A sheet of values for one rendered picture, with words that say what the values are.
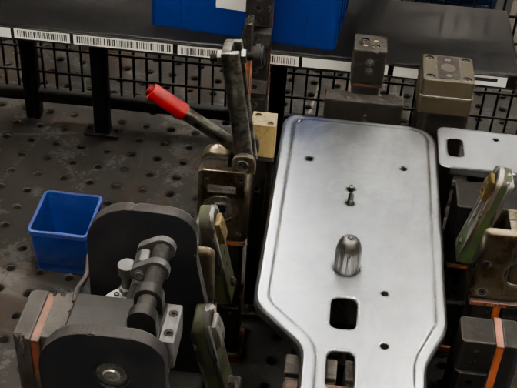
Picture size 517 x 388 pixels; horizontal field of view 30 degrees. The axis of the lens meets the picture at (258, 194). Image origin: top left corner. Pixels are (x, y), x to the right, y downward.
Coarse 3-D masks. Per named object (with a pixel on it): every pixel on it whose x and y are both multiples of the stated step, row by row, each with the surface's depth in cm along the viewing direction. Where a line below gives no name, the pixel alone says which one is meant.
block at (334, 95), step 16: (336, 96) 147; (352, 96) 147; (368, 96) 147; (384, 96) 147; (400, 96) 148; (336, 112) 148; (352, 112) 147; (368, 112) 147; (384, 112) 147; (400, 112) 146
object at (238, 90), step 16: (224, 48) 114; (240, 48) 115; (256, 48) 113; (224, 64) 114; (240, 64) 114; (256, 64) 114; (240, 80) 115; (240, 96) 116; (240, 112) 118; (240, 128) 119; (240, 144) 120
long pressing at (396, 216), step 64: (320, 128) 140; (384, 128) 141; (320, 192) 128; (384, 192) 128; (320, 256) 118; (384, 256) 118; (320, 320) 109; (384, 320) 110; (320, 384) 102; (384, 384) 102
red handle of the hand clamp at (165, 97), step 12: (156, 84) 119; (156, 96) 118; (168, 96) 119; (168, 108) 119; (180, 108) 119; (192, 120) 120; (204, 120) 121; (204, 132) 121; (216, 132) 121; (228, 144) 122
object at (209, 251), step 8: (200, 248) 108; (208, 248) 108; (200, 256) 108; (208, 256) 108; (208, 264) 108; (208, 272) 109; (208, 280) 110; (208, 288) 111; (208, 296) 112; (216, 304) 117
